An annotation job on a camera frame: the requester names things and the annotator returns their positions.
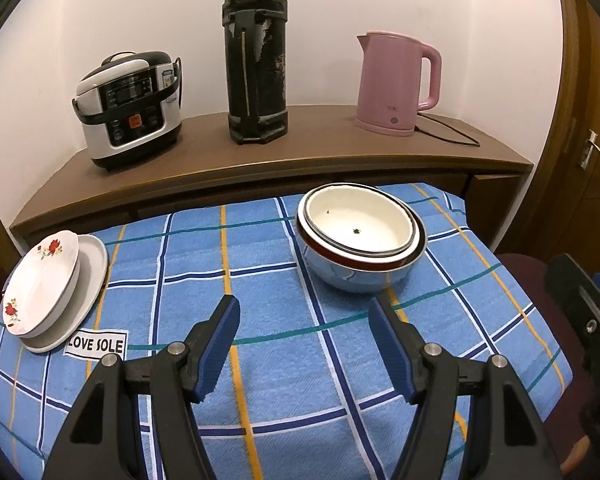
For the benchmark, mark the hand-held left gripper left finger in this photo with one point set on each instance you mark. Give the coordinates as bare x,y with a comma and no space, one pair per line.
219,347

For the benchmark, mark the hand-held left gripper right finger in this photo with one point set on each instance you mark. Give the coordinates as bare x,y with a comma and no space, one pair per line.
390,350

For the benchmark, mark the stainless steel bowl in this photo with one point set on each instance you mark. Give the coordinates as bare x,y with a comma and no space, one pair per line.
350,277

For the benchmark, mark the pink bowl white rim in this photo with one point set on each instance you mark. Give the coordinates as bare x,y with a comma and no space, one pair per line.
325,250

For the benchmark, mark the cream enamel bowl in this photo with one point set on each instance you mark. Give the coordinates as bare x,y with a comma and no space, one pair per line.
360,220

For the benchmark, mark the plain white plate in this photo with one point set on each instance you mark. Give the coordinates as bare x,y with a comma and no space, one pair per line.
92,270

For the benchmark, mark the red flower white plate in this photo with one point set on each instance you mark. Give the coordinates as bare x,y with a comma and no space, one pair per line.
35,280

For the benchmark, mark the blue checked cloth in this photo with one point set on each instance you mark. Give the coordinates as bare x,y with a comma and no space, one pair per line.
280,385

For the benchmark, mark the white cloth label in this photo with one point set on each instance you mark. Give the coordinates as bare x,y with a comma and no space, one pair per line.
95,345

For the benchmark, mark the brown wooden sideboard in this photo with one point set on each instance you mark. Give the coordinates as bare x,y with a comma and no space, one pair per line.
305,130

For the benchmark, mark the silver black rice cooker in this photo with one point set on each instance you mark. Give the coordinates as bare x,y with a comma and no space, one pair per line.
125,125

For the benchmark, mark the pink electric kettle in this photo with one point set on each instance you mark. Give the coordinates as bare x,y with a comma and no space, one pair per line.
385,85

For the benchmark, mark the tall black thermos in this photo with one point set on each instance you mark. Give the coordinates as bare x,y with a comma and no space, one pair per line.
255,70

